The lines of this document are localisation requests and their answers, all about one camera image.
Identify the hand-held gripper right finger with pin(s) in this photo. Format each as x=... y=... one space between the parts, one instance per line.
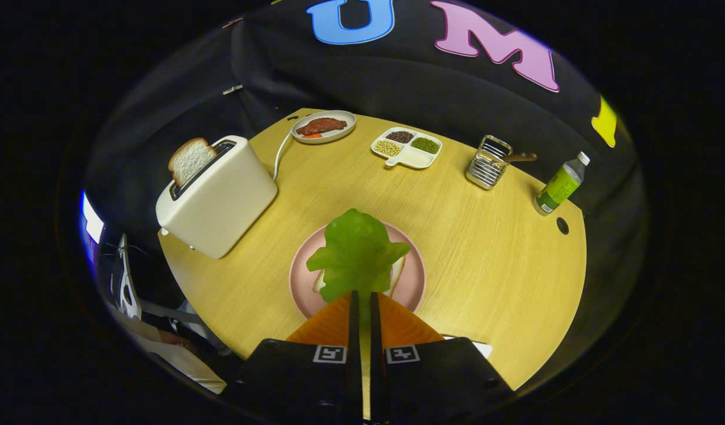
x=376 y=378

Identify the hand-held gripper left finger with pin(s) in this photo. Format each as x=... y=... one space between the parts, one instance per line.
x=354 y=378

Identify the green lettuce leaf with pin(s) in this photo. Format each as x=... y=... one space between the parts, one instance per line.
x=356 y=254

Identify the toasted bread slice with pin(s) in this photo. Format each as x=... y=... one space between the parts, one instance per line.
x=191 y=160

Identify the pink plate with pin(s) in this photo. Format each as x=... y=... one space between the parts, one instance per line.
x=413 y=283

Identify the white bread slice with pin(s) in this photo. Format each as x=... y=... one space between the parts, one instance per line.
x=398 y=277

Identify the square white plate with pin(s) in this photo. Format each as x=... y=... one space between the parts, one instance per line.
x=483 y=349

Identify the white toaster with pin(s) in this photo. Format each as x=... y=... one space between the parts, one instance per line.
x=220 y=200

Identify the white divided dish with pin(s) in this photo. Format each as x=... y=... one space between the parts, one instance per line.
x=418 y=158

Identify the pile of yellow beans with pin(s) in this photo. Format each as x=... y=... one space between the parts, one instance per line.
x=387 y=148

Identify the pile of green beans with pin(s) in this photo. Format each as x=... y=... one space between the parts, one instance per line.
x=425 y=145

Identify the black table grommet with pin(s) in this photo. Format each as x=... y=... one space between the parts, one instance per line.
x=562 y=225

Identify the pile of dark beans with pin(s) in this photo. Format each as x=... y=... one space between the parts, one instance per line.
x=400 y=137

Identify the white and black device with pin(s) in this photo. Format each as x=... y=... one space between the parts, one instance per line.
x=126 y=289

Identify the orange carrot piece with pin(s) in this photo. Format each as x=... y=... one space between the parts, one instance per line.
x=312 y=136

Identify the brown meat slice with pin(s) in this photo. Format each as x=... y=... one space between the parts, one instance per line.
x=321 y=126

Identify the round white plate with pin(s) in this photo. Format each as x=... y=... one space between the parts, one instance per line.
x=345 y=121

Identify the green label plastic bottle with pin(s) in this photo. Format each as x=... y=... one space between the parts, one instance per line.
x=560 y=186

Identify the black backdrop cloth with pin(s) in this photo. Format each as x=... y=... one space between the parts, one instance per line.
x=409 y=82

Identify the lit computer monitor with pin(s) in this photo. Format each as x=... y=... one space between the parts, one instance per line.
x=92 y=223

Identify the white cloth clip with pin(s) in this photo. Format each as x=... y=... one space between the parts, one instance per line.
x=233 y=90

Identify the pink cloth clip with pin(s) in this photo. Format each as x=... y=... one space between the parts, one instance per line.
x=232 y=22

